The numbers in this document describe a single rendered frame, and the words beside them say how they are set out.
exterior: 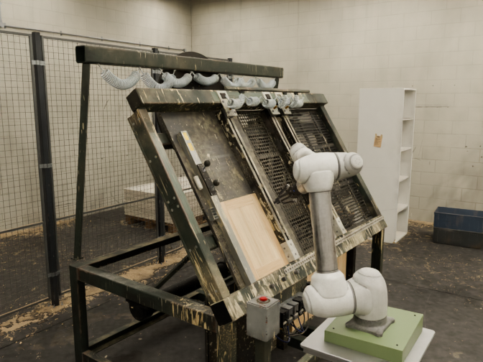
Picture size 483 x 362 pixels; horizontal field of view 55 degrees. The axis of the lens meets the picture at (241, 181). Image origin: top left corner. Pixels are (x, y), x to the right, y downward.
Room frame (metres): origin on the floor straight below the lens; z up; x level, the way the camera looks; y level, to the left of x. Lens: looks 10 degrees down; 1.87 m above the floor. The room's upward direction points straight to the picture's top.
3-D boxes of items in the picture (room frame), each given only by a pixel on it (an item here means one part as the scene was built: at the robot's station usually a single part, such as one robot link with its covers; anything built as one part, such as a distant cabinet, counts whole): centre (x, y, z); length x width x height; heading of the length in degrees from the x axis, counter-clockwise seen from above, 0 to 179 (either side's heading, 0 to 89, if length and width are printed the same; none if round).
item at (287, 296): (2.47, -0.31, 0.69); 0.50 x 0.14 x 0.24; 143
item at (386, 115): (6.33, -1.99, 1.03); 0.61 x 0.58 x 2.05; 146
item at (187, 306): (3.42, -0.04, 0.41); 2.20 x 1.38 x 0.83; 143
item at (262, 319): (2.08, -0.11, 0.84); 0.12 x 0.12 x 0.18; 53
